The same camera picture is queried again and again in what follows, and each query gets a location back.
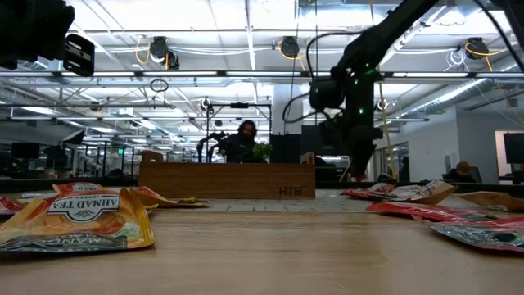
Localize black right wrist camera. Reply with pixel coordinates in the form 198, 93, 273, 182
309, 77, 346, 111

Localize small leafy green plant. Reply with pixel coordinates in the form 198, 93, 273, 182
252, 142, 273, 162

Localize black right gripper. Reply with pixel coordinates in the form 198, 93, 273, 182
321, 110, 384, 178

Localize grey woven placemat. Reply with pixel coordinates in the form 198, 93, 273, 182
155, 188, 410, 213

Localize person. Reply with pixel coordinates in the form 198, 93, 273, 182
444, 161, 478, 184
219, 120, 267, 164

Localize large black screen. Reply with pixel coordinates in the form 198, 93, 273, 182
301, 125, 328, 157

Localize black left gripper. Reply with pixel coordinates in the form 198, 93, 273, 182
0, 0, 96, 78

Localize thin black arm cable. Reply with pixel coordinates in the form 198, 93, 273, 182
474, 0, 524, 73

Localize small dark monitor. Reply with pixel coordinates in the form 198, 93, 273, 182
11, 142, 41, 160

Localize black ceiling cable reel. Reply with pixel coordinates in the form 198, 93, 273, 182
280, 35, 300, 59
149, 35, 181, 70
465, 36, 490, 61

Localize black monitor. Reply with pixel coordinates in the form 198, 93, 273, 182
503, 132, 524, 165

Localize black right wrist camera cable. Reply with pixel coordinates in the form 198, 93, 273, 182
282, 31, 365, 124

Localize wooden compartment tea box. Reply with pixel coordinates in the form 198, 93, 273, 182
138, 150, 316, 201

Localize black aluminium table frame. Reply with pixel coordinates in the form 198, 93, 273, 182
0, 177, 524, 194

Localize yellow hanging cable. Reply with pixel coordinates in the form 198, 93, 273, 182
368, 0, 399, 181

